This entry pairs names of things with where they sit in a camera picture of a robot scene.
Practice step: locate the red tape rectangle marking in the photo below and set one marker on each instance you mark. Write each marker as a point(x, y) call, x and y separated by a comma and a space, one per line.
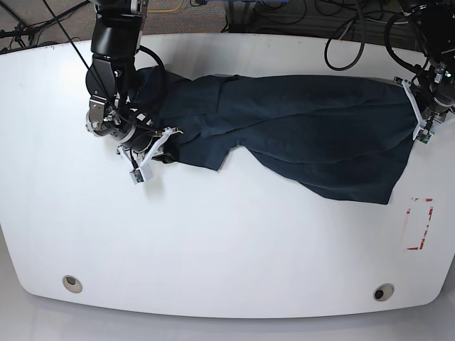
point(417, 221)

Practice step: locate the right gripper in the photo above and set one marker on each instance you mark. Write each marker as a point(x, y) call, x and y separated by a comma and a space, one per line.
point(147, 145)

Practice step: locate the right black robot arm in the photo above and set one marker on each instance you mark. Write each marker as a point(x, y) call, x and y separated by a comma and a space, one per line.
point(128, 85)

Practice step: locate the black tripod stand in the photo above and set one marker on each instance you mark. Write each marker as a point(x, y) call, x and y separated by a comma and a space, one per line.
point(24, 34)

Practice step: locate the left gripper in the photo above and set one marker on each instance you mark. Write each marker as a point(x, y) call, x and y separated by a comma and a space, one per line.
point(426, 127)

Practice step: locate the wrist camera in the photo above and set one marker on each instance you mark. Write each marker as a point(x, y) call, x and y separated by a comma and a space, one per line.
point(424, 136)
point(141, 175)

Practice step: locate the left table cable grommet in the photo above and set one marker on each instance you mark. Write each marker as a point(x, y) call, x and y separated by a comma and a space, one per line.
point(72, 284)

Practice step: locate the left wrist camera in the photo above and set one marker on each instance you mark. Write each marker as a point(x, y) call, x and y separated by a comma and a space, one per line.
point(424, 136)

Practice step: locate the table cable grommet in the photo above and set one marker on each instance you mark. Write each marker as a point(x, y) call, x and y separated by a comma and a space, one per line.
point(72, 284)
point(383, 292)

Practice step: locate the right table cable grommet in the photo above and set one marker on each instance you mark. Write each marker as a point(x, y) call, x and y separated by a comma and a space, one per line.
point(383, 292)

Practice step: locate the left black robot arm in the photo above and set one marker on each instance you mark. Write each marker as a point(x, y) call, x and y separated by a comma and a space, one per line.
point(431, 90)

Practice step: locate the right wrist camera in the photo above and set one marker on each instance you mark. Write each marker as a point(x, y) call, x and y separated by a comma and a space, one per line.
point(141, 175)

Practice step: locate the dark navy T-shirt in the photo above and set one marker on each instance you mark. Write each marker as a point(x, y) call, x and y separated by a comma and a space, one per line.
point(344, 138)

